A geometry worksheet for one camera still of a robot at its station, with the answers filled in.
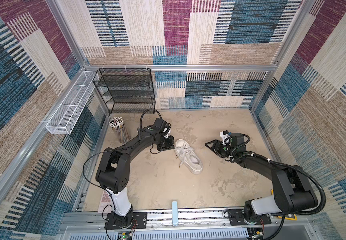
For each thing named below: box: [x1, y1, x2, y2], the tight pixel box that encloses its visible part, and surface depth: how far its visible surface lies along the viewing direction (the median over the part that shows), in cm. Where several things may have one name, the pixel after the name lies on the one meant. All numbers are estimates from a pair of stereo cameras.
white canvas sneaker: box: [174, 138, 203, 175], surface depth 91 cm
